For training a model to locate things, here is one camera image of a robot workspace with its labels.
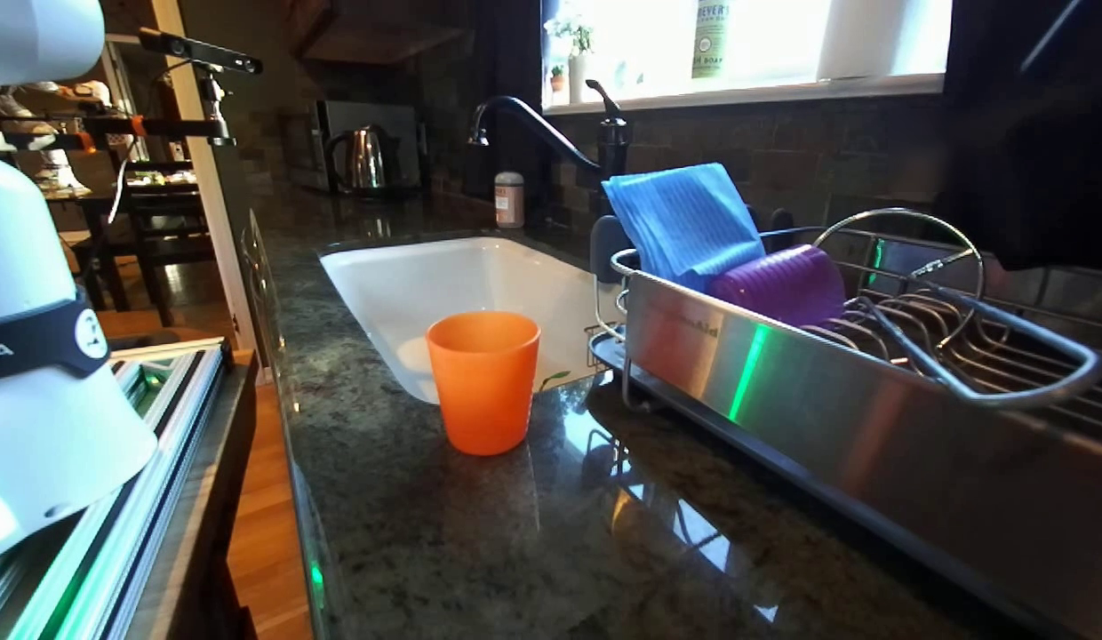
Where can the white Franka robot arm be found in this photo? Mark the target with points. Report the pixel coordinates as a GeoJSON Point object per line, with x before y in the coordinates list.
{"type": "Point", "coordinates": [36, 332]}

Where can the blue dish cloth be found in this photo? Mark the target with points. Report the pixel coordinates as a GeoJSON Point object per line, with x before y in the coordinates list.
{"type": "Point", "coordinates": [682, 218]}

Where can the stainless steel dish rack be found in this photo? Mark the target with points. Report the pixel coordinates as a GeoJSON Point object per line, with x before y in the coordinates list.
{"type": "Point", "coordinates": [884, 440]}

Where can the orange plastic cup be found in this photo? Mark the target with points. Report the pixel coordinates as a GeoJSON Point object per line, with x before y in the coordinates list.
{"type": "Point", "coordinates": [486, 384]}

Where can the white ceramic sink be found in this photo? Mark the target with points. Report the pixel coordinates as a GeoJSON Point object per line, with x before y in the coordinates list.
{"type": "Point", "coordinates": [456, 291]}

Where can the round cleaner canister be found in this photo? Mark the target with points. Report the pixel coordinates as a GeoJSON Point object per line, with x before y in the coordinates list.
{"type": "Point", "coordinates": [511, 200]}

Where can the dark bronze faucet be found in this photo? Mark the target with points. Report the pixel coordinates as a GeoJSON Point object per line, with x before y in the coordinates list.
{"type": "Point", "coordinates": [608, 138]}

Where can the purple plastic cup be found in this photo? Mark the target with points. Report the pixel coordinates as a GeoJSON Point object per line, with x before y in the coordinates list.
{"type": "Point", "coordinates": [782, 285]}

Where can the steel kettle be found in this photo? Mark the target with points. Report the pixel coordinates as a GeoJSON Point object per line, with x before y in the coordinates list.
{"type": "Point", "coordinates": [363, 161]}

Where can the potted plant white pot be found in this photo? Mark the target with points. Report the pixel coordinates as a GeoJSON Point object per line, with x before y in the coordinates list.
{"type": "Point", "coordinates": [571, 58]}

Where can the soap bottle green label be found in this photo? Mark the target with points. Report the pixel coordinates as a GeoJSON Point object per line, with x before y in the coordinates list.
{"type": "Point", "coordinates": [709, 38]}

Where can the dark wooden chair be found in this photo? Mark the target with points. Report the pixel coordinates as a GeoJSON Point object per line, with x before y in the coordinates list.
{"type": "Point", "coordinates": [160, 236]}

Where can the white paper towel roll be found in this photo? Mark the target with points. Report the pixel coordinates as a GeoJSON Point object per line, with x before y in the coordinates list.
{"type": "Point", "coordinates": [871, 38]}

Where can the metal robot mounting table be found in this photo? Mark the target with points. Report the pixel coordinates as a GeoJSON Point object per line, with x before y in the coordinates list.
{"type": "Point", "coordinates": [146, 498]}

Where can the white window frame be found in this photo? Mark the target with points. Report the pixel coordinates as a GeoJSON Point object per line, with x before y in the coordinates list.
{"type": "Point", "coordinates": [742, 89]}

